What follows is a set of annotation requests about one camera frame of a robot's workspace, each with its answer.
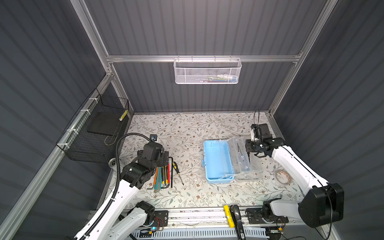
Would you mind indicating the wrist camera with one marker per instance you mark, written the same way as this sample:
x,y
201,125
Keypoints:
x,y
154,138
260,132

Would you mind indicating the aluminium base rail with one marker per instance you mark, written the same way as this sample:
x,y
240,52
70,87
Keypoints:
x,y
252,216

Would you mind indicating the black wire basket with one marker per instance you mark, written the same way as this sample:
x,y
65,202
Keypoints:
x,y
93,135

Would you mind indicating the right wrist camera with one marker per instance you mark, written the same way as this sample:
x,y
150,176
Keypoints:
x,y
260,132

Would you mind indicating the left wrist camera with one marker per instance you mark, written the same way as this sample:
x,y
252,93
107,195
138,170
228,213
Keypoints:
x,y
154,138

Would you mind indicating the yellow tube in basket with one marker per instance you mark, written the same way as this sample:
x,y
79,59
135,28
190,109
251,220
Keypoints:
x,y
123,115

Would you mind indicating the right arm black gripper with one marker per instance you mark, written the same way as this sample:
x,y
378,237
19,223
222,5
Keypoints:
x,y
248,148

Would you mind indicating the yellow black screwdriver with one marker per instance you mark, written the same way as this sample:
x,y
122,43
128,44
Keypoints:
x,y
176,168

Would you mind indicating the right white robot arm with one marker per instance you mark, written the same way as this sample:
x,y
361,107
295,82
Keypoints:
x,y
323,202

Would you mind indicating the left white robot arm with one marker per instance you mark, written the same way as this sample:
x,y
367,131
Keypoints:
x,y
104,224

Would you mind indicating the red handled tool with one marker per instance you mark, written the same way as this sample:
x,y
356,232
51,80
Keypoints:
x,y
168,174

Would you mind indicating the teal handled tool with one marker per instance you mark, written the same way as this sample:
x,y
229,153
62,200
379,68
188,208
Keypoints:
x,y
159,180

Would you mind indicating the black foam pad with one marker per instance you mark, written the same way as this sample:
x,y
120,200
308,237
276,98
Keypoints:
x,y
106,124

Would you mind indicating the yellow utility knife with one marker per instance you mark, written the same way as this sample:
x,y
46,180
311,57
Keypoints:
x,y
164,178

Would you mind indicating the light blue toolbox base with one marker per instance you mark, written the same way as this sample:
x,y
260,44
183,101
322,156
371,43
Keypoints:
x,y
217,162

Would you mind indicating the white wire mesh basket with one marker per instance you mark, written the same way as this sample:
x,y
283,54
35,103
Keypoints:
x,y
207,71

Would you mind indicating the black handle tool on rail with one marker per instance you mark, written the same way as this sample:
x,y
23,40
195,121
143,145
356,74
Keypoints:
x,y
237,219

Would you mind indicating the orange handled tool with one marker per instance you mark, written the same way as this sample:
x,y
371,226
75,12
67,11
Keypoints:
x,y
155,177

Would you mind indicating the black hex key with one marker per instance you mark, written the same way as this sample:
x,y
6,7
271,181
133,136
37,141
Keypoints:
x,y
171,160

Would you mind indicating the yellow marker on rail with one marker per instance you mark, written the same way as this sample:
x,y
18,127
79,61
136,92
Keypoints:
x,y
229,216

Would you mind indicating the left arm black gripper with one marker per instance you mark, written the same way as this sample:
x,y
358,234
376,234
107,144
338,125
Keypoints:
x,y
163,159

